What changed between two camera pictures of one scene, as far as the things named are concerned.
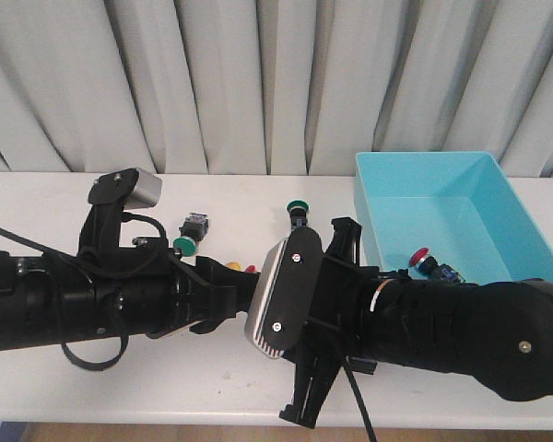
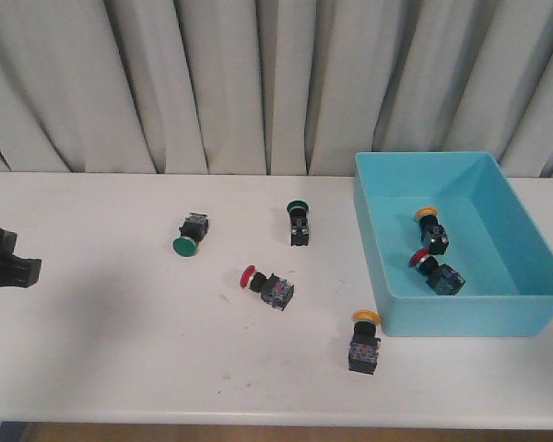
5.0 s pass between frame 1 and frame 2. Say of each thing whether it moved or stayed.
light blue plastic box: stayed
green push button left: stayed
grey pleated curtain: stayed
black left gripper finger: moved
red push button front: stayed
